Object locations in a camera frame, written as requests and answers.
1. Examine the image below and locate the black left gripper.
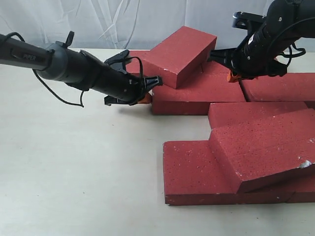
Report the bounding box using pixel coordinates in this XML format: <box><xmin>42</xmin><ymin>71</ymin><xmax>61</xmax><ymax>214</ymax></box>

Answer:
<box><xmin>80</xmin><ymin>50</ymin><xmax>163</xmax><ymax>106</ymax></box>

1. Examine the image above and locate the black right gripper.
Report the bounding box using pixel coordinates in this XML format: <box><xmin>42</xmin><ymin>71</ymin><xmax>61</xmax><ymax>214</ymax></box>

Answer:
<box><xmin>207</xmin><ymin>22</ymin><xmax>288</xmax><ymax>83</ymax></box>

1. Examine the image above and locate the chipped red brick white spot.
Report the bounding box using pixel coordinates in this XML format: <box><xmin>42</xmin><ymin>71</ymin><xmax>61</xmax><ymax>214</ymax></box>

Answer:
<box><xmin>209</xmin><ymin>109</ymin><xmax>315</xmax><ymax>193</ymax></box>

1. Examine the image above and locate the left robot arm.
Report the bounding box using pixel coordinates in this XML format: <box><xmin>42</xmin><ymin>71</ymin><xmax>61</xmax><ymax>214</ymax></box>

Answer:
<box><xmin>0</xmin><ymin>31</ymin><xmax>163</xmax><ymax>106</ymax></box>

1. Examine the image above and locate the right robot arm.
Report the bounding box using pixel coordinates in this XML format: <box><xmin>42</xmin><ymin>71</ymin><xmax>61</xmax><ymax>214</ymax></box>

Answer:
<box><xmin>208</xmin><ymin>0</ymin><xmax>315</xmax><ymax>83</ymax></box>

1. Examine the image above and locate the right edge red brick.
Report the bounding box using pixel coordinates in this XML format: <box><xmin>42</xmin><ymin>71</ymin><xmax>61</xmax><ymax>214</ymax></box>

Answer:
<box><xmin>240</xmin><ymin>73</ymin><xmax>315</xmax><ymax>108</ymax></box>

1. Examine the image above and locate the grey fabric backdrop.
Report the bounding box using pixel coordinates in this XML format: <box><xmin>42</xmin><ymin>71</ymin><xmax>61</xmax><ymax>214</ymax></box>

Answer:
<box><xmin>0</xmin><ymin>0</ymin><xmax>270</xmax><ymax>49</ymax></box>

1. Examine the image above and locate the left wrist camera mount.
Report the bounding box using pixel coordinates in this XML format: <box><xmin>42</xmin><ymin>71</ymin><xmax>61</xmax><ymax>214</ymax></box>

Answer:
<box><xmin>104</xmin><ymin>50</ymin><xmax>132</xmax><ymax>71</ymax></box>

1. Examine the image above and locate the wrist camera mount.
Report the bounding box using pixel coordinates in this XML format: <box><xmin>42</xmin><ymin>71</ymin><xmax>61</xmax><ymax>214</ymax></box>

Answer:
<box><xmin>232</xmin><ymin>11</ymin><xmax>265</xmax><ymax>32</ymax></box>
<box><xmin>104</xmin><ymin>50</ymin><xmax>132</xmax><ymax>71</ymax></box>

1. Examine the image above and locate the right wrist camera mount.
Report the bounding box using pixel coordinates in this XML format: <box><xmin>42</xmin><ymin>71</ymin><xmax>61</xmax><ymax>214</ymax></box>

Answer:
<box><xmin>232</xmin><ymin>11</ymin><xmax>265</xmax><ymax>32</ymax></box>

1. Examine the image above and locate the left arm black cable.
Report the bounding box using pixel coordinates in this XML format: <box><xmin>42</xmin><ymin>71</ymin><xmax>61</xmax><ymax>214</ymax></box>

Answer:
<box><xmin>0</xmin><ymin>30</ymin><xmax>145</xmax><ymax>108</ymax></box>

